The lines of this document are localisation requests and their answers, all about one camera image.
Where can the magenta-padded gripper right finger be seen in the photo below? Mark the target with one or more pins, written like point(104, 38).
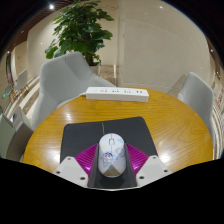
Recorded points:
point(153, 168)

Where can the light grey shell chair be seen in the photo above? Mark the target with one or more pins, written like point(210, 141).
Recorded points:
point(63, 85)
point(198, 96)

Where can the group of far chairs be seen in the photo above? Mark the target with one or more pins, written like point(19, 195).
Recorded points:
point(20, 80)

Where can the white power strip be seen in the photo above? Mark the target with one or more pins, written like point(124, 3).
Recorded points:
point(116, 94)

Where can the black mouse pad green lines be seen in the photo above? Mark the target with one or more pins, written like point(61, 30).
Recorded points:
point(80, 136)

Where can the white plant pot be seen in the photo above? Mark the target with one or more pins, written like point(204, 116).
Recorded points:
point(95, 68)

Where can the large green leafy plant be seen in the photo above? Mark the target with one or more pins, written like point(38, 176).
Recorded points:
point(80, 30)

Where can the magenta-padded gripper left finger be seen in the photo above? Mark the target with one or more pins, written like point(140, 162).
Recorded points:
point(71, 168)

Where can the grey-green chair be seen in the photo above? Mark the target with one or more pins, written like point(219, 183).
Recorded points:
point(13, 136)

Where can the white cartoon-print computer mouse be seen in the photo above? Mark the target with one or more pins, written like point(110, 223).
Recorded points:
point(111, 155)

